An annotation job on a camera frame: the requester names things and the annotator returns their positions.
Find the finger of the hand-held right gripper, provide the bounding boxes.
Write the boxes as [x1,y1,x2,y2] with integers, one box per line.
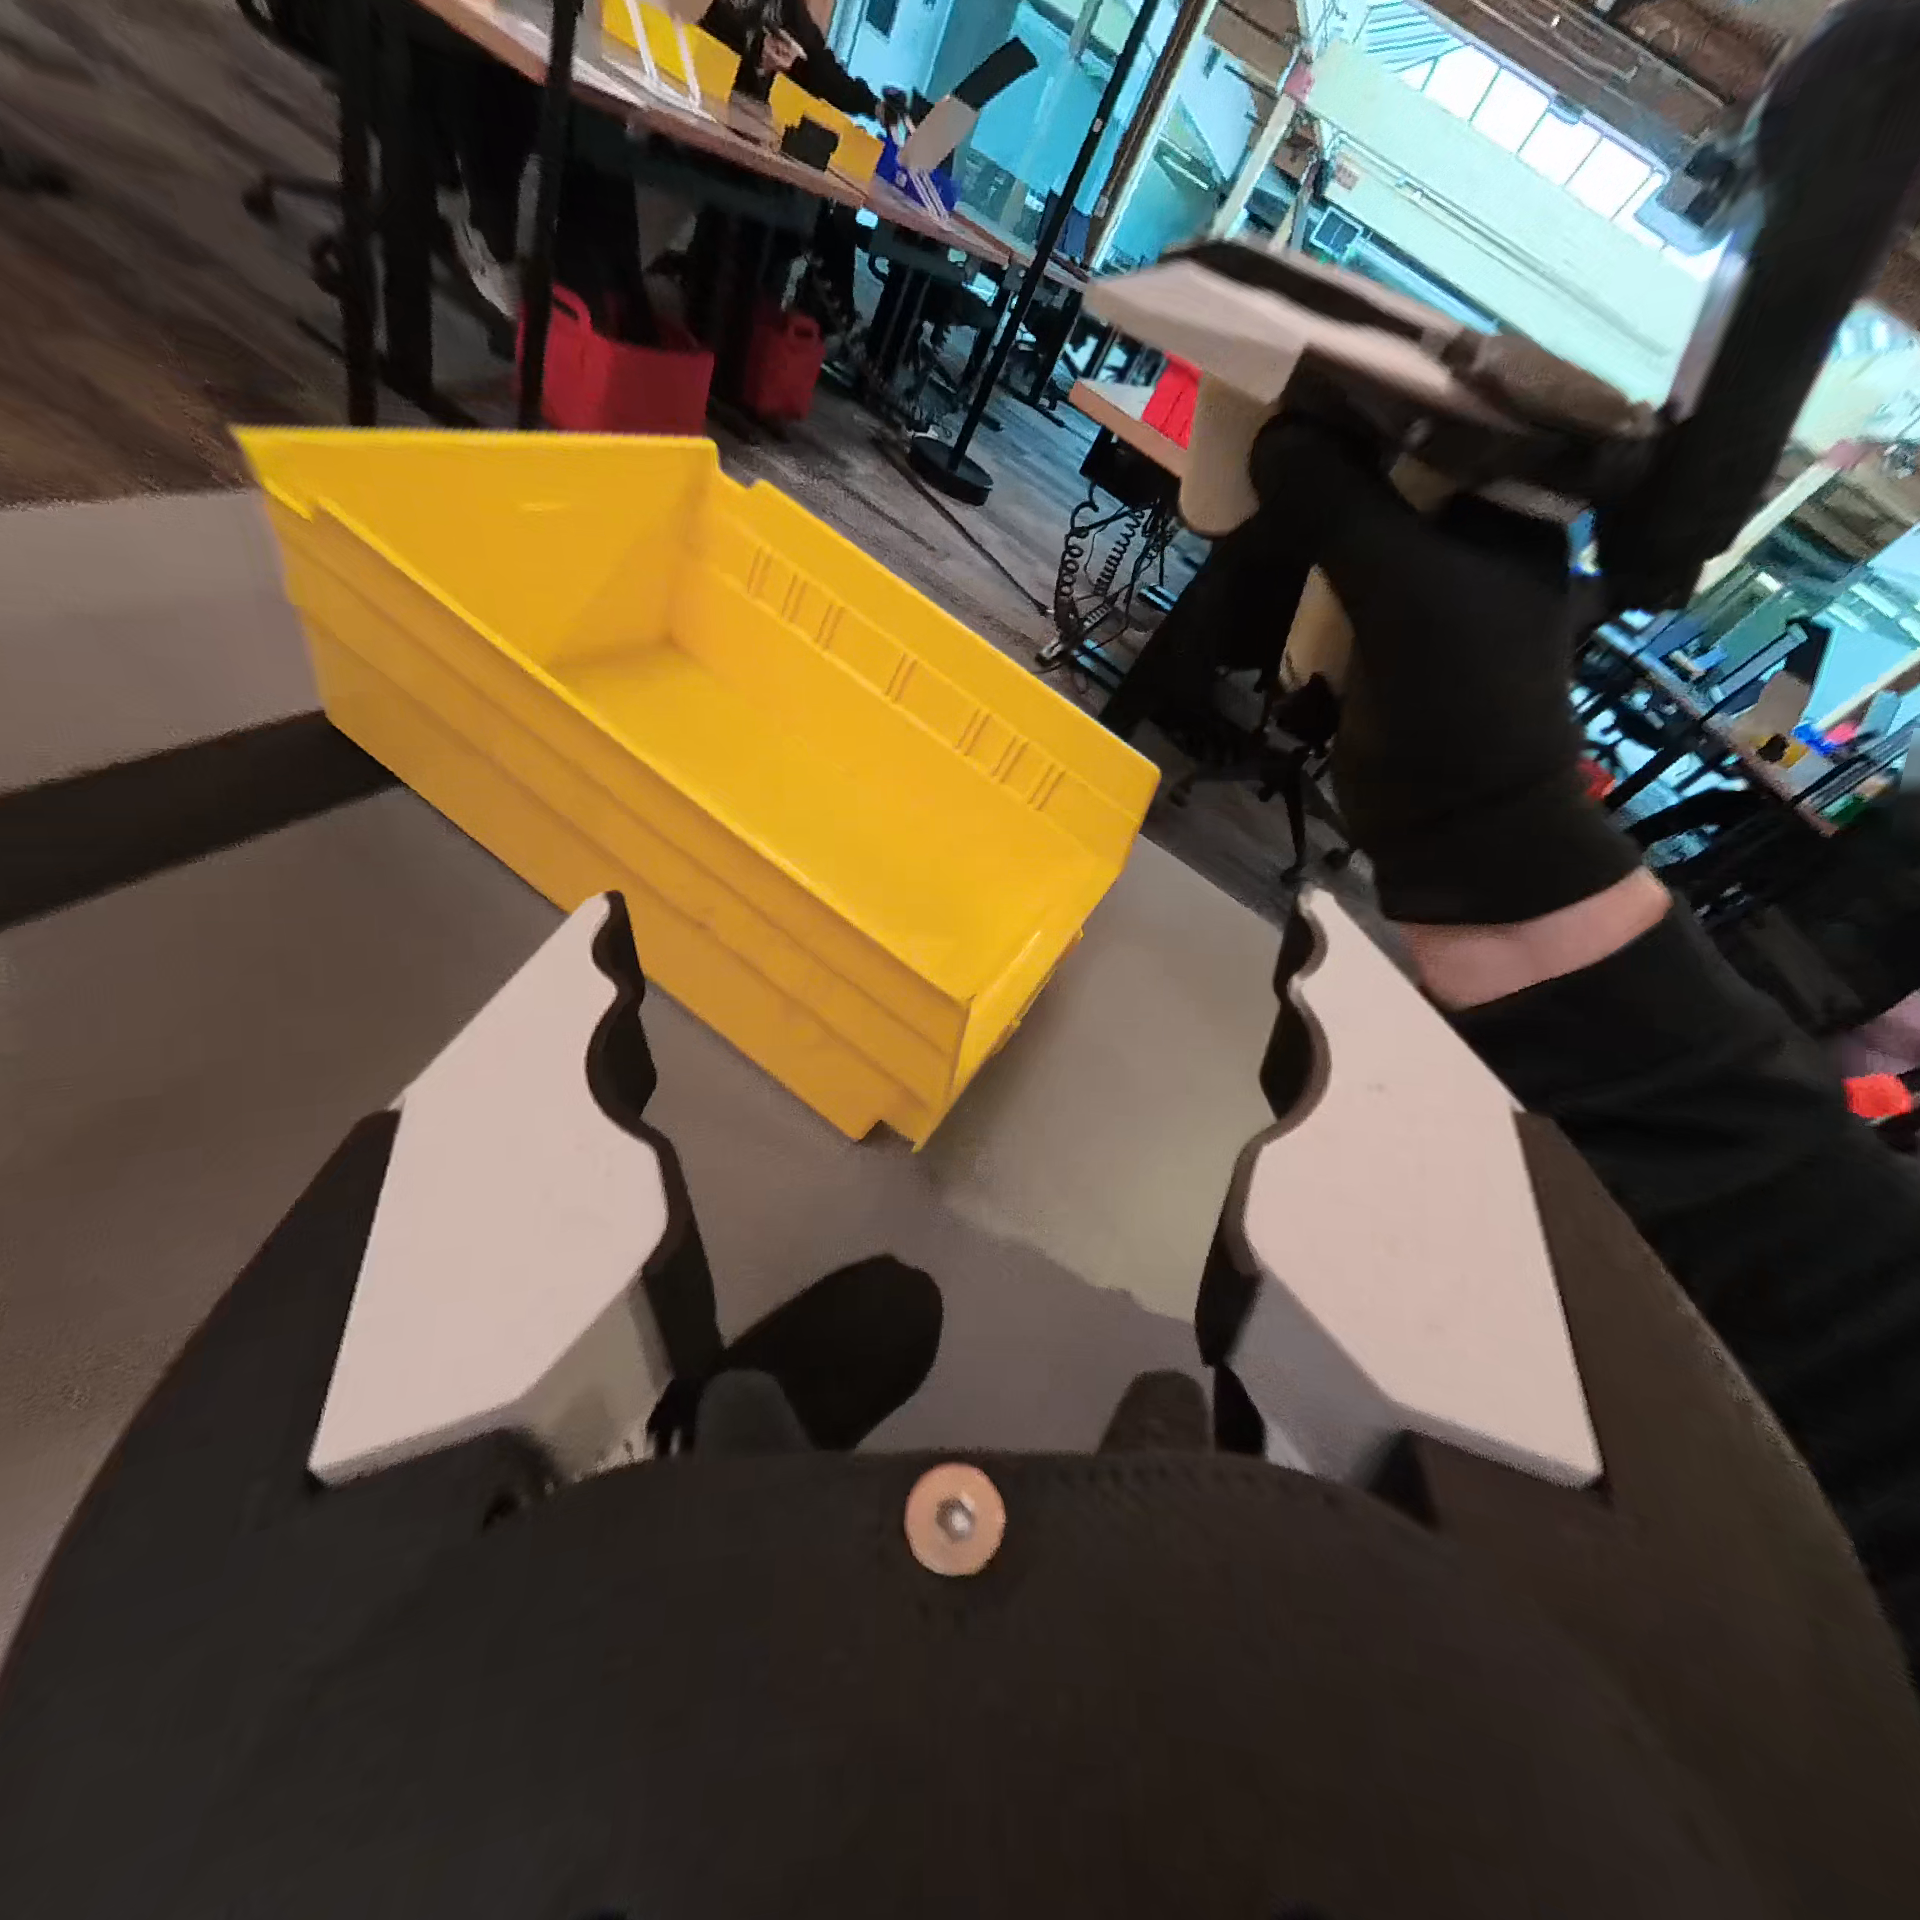
[1084,269,1314,537]
[1169,241,1466,366]

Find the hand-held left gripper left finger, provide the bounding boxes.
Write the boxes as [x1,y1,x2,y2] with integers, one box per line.
[306,891,726,1488]

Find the person's right hand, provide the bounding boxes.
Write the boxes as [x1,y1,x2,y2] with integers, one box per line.
[1245,417,1648,929]

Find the red tote bag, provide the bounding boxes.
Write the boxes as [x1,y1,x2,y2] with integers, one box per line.
[517,287,718,437]

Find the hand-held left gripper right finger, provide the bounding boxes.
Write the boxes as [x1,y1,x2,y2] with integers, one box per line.
[1194,885,1606,1490]

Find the red canister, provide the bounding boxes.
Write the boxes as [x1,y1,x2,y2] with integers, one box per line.
[742,301,826,426]

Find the black coiled cable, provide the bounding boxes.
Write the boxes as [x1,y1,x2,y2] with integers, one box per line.
[1048,497,1185,664]

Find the yellow plastic bin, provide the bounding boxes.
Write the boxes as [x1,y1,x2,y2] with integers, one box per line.
[230,424,1162,1150]

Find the black floor lamp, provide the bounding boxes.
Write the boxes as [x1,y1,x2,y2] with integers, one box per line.
[902,0,1185,507]

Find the person's right forearm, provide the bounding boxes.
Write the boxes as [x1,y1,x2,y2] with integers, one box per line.
[1410,866,1920,1654]

